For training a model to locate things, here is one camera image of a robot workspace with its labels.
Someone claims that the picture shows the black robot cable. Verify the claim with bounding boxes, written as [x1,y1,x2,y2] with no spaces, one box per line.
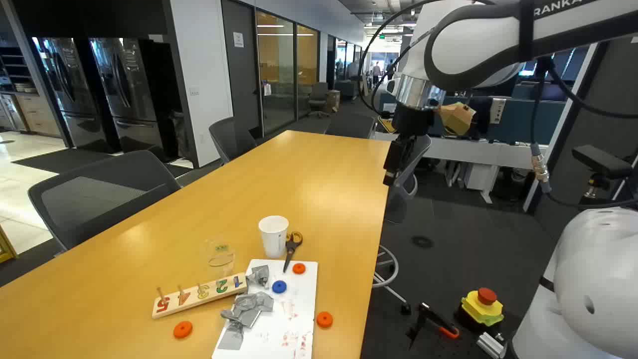
[355,0,638,215]

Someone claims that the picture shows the yellow red emergency stop button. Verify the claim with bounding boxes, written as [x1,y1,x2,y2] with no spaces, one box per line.
[459,284,507,328]

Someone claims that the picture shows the wooden number puzzle board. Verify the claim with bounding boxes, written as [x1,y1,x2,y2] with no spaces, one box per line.
[150,271,251,320]

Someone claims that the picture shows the black clamp with orange handle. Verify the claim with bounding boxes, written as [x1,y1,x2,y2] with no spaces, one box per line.
[405,300,463,344]

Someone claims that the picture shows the clear plastic cup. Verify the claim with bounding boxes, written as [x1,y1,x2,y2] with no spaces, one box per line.
[208,241,237,279]

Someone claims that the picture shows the orange-handled scissors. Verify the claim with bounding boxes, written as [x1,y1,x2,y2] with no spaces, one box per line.
[281,229,305,275]

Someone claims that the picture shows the white office desk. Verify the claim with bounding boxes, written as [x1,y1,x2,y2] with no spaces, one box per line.
[423,133,555,207]

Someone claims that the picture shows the grey crumpled cloth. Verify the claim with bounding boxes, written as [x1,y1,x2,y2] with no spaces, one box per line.
[218,263,275,352]

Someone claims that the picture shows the chair base with footring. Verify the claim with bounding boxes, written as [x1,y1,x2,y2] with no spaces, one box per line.
[369,243,415,314]

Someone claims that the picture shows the white slanted stand pole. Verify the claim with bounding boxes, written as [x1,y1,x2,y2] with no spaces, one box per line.
[521,43,600,215]

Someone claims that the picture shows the blue desk partition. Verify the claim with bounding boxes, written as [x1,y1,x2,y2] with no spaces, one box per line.
[487,97,566,145]

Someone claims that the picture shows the white paper cup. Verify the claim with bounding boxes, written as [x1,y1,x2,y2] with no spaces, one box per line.
[257,213,291,259]

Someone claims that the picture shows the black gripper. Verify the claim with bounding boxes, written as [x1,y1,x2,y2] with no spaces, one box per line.
[383,105,441,187]

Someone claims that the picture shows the small silver metal block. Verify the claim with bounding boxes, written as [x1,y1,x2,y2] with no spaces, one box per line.
[477,328,511,359]

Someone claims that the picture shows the round floor outlet cover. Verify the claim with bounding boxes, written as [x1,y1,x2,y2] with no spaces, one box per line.
[409,233,437,251]

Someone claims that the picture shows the black padded armrest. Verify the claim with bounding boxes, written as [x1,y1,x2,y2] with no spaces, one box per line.
[572,143,634,179]

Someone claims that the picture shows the grey mesh office chair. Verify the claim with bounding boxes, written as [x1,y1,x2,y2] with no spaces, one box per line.
[208,115,259,165]
[26,147,184,251]
[325,111,375,139]
[387,131,435,225]

